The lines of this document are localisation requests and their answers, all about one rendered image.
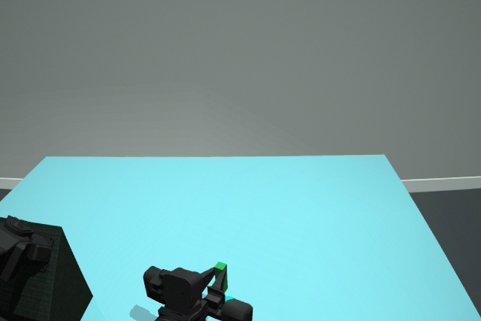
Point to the green rectangular post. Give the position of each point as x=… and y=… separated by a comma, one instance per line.
x=218, y=269

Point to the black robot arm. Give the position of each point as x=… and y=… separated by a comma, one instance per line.
x=19, y=245

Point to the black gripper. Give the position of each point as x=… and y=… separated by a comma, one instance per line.
x=231, y=310

